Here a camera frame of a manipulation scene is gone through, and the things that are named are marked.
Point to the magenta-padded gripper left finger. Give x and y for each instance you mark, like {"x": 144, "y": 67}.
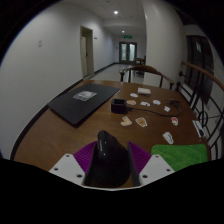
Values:
{"x": 68, "y": 166}

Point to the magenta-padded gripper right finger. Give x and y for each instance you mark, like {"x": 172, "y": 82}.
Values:
{"x": 155, "y": 168}

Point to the black vertical computer mouse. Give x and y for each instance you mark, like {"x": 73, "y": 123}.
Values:
{"x": 108, "y": 163}

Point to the green grass-print mouse pad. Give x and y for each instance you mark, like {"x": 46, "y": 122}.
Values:
{"x": 180, "y": 155}

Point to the white oval sticker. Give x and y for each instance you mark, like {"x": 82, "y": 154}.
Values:
{"x": 168, "y": 137}

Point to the tan cartoon sticker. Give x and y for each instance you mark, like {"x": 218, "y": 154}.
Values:
{"x": 141, "y": 122}
{"x": 126, "y": 121}

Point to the red and white sticker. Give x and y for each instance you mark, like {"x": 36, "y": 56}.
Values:
{"x": 174, "y": 121}

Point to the small white sticker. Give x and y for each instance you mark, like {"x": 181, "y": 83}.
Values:
{"x": 145, "y": 103}
{"x": 156, "y": 102}
{"x": 167, "y": 108}
{"x": 134, "y": 95}

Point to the closed black laptop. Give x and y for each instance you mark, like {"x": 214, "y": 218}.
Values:
{"x": 81, "y": 101}

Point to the dark bunch of keys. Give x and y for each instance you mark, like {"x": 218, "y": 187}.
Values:
{"x": 174, "y": 103}

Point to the small tan sticker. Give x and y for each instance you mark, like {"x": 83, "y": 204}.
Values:
{"x": 131, "y": 102}

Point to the small black charger box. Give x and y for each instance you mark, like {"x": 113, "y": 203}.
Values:
{"x": 118, "y": 106}

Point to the small white notepad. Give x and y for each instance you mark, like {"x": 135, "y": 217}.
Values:
{"x": 144, "y": 90}

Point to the black railing with wooden handrail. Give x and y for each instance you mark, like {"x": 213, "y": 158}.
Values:
{"x": 203, "y": 96}

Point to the brown wooden armchair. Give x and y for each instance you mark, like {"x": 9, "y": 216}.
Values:
{"x": 146, "y": 69}

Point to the dark framed window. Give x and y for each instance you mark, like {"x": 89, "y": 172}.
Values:
{"x": 199, "y": 66}

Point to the white hallway side door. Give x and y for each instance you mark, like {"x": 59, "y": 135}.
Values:
{"x": 86, "y": 51}

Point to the glass double door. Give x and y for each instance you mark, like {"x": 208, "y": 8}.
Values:
{"x": 128, "y": 52}

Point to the green exit sign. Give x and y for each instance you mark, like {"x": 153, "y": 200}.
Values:
{"x": 128, "y": 36}

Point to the round recessed ceiling light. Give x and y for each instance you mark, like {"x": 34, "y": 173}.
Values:
{"x": 115, "y": 12}

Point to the white wall switch plate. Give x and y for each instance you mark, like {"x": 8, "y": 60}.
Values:
{"x": 40, "y": 43}

